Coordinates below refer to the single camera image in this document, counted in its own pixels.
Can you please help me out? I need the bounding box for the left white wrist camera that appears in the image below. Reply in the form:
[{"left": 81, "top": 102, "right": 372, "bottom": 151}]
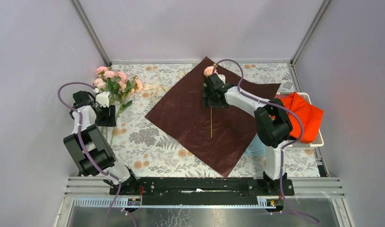
[{"left": 93, "top": 88, "right": 110, "bottom": 108}]

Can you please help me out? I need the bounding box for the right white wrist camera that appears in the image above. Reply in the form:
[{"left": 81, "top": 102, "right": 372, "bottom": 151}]
[{"left": 218, "top": 74, "right": 226, "bottom": 84}]

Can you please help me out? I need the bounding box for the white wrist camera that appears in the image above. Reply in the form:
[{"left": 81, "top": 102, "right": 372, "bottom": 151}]
[
  {"left": 93, "top": 88, "right": 110, "bottom": 108},
  {"left": 218, "top": 74, "right": 226, "bottom": 84}
]

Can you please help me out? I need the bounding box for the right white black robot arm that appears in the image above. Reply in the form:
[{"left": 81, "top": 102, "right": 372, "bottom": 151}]
[{"left": 203, "top": 73, "right": 293, "bottom": 195}]

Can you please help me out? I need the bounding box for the single pink fake rose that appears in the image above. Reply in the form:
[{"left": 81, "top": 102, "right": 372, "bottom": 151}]
[{"left": 203, "top": 63, "right": 217, "bottom": 138}]

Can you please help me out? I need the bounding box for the light blue folded cloth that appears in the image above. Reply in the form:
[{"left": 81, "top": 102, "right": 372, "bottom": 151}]
[{"left": 244, "top": 135, "right": 266, "bottom": 157}]

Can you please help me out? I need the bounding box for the pink fake flower bunch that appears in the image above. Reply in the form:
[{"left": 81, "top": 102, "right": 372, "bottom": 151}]
[{"left": 93, "top": 66, "right": 144, "bottom": 146}]

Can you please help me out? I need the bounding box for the dark red wrapping paper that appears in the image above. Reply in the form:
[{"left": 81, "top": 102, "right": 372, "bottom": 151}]
[{"left": 144, "top": 56, "right": 282, "bottom": 178}]

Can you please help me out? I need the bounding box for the white plastic basket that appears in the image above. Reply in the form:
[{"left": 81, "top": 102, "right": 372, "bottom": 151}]
[{"left": 276, "top": 92, "right": 324, "bottom": 150}]

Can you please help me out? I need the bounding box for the floral patterned table mat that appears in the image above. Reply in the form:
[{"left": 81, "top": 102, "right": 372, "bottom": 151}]
[{"left": 101, "top": 63, "right": 321, "bottom": 177}]

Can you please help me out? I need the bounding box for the orange cloth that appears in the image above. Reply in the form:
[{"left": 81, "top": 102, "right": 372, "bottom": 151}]
[{"left": 280, "top": 92, "right": 324, "bottom": 144}]

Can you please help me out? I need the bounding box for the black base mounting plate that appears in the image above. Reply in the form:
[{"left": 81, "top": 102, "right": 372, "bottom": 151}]
[{"left": 114, "top": 177, "right": 295, "bottom": 206}]

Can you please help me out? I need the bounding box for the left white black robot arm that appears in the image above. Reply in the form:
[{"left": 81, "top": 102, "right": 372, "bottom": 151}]
[{"left": 63, "top": 91, "right": 139, "bottom": 195}]

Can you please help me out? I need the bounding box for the cream ribbon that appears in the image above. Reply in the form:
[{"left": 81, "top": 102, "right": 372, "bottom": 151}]
[{"left": 142, "top": 68, "right": 171, "bottom": 102}]

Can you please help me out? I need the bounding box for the aluminium front rail frame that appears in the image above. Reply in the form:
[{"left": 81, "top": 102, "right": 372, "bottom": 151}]
[{"left": 64, "top": 177, "right": 345, "bottom": 209}]

